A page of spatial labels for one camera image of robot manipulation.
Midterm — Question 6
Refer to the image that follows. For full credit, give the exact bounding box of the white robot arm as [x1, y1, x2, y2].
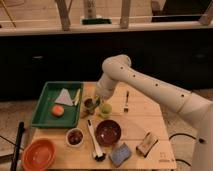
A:
[96, 54, 213, 171]

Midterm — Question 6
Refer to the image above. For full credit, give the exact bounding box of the light green plastic cup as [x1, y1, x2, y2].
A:
[99, 103, 112, 119]

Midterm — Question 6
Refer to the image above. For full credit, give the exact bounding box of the metal cup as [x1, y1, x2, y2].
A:
[83, 98, 96, 115]

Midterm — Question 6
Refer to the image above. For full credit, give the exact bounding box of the small fork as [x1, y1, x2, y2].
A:
[124, 91, 129, 113]

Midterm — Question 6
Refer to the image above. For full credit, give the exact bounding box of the grey triangular cloth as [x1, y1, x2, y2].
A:
[55, 88, 73, 106]

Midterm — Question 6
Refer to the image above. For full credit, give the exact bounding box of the dark red bowl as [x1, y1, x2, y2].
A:
[95, 120, 121, 147]

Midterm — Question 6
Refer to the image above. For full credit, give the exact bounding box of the green plastic tray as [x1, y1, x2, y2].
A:
[31, 81, 83, 128]

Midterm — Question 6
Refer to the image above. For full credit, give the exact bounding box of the orange fruit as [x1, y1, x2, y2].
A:
[51, 104, 64, 117]

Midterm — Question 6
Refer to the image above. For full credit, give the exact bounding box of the white bowl with dark food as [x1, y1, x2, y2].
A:
[65, 128, 84, 147]

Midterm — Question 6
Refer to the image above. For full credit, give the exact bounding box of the blue sponge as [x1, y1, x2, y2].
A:
[109, 143, 132, 167]

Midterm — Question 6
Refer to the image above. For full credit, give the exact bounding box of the brown wooden block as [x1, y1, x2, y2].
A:
[136, 132, 158, 157]

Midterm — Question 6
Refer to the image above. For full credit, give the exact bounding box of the green base white object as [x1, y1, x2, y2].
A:
[81, 0, 111, 25]

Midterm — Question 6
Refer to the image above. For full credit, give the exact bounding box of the orange plastic bowl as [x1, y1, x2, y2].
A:
[21, 138, 55, 171]

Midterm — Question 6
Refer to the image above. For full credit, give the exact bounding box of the black pole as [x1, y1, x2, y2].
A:
[10, 122, 25, 171]

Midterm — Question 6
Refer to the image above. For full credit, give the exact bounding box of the black cable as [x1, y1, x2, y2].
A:
[168, 132, 198, 171]

